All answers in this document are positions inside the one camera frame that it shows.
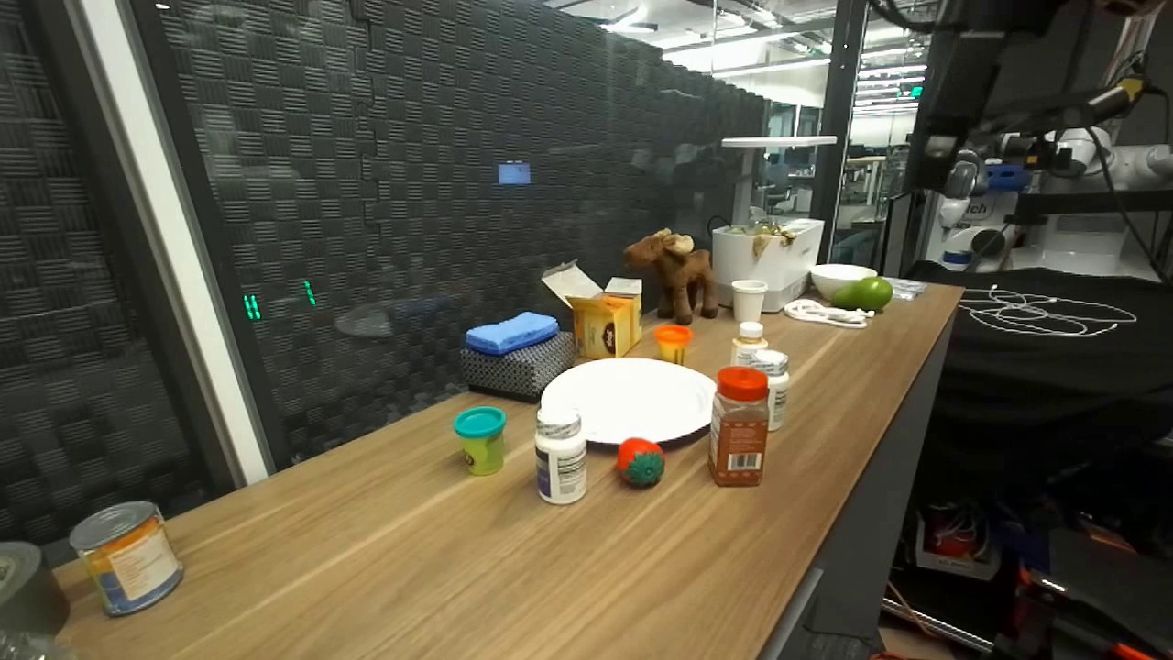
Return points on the white blue machine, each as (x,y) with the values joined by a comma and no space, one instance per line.
(978,224)

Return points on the brown moose plush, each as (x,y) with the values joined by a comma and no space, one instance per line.
(675,274)

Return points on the white foam cup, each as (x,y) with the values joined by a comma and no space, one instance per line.
(748,301)

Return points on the small white pill bottle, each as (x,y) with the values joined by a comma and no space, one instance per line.
(775,388)

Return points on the large white pill bottle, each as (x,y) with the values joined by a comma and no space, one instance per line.
(562,462)

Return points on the white paper plate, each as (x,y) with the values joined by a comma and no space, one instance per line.
(630,401)

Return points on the green fruit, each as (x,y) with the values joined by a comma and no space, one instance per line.
(872,296)

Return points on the white bowl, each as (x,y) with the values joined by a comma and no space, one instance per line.
(839,279)

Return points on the spice jar orange lid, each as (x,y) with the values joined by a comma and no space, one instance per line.
(740,430)

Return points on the dark tape roll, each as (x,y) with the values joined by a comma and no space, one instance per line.
(25,593)

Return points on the tin can with label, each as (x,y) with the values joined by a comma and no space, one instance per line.
(130,559)

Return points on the blue folded cloth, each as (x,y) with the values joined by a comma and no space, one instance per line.
(511,333)

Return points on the orange green ball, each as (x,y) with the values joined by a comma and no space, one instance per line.
(639,462)

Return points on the small orange container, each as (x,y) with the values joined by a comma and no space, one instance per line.
(674,341)

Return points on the grey box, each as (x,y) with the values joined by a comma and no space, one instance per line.
(520,373)

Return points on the black cloth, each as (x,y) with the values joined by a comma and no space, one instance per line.
(1050,367)

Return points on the yellow open tea box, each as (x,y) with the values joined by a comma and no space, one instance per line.
(603,325)

